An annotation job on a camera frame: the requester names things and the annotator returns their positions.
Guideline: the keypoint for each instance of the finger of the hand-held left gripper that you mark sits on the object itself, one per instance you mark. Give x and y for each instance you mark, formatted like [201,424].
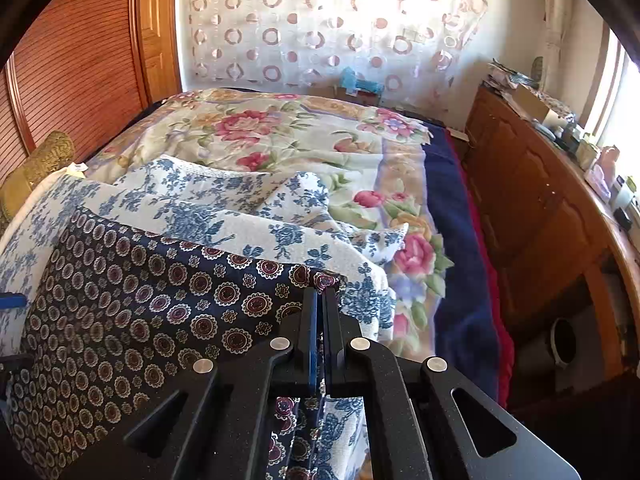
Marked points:
[10,302]
[12,362]

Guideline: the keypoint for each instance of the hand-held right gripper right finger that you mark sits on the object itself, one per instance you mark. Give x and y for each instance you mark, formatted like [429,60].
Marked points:
[331,350]

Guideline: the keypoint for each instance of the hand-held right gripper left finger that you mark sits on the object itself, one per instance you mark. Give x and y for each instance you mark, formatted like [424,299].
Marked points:
[312,355]

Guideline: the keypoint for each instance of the navy medallion print garment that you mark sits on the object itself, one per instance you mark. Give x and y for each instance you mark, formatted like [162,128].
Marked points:
[150,320]

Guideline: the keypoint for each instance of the gold patterned pillow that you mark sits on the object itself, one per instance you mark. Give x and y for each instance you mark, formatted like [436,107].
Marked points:
[45,160]

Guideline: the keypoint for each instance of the navy blanket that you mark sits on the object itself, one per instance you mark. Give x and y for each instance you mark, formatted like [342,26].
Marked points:
[460,240]

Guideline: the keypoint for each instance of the grey metal bucket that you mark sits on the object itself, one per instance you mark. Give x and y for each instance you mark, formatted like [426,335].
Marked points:
[550,350]

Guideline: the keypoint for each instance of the floral blanket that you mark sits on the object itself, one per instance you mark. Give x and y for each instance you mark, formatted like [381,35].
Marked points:
[280,130]

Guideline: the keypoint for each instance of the wooden wardrobe door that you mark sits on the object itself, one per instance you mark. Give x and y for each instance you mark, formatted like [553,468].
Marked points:
[75,65]

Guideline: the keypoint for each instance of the wooden cabinet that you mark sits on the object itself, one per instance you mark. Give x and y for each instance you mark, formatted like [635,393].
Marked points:
[540,210]

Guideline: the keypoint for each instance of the blue plastic bag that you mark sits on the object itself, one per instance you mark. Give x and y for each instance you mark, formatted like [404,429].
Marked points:
[360,82]

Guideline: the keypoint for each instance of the cardboard box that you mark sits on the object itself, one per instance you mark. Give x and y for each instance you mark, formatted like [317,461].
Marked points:
[532,102]

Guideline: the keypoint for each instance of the small black box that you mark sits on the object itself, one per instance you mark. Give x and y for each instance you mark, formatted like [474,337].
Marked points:
[623,217]

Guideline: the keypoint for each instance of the pink figurine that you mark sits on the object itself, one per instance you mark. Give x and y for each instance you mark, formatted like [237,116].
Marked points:
[602,170]

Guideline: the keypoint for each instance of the pile of papers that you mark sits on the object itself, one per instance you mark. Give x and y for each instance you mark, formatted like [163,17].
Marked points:
[507,75]

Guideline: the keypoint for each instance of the circle print sheer curtain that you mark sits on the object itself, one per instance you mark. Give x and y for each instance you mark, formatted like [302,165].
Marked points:
[310,20]

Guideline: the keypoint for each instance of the white jar green lid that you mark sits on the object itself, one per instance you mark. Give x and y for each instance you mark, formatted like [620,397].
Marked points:
[624,192]

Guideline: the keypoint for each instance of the round woven fan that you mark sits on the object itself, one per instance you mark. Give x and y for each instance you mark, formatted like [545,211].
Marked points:
[537,71]

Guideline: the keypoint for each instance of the window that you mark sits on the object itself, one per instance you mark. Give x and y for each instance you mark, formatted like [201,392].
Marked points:
[612,90]

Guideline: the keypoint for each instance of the cream side curtain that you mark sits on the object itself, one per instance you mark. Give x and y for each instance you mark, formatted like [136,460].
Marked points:
[557,25]

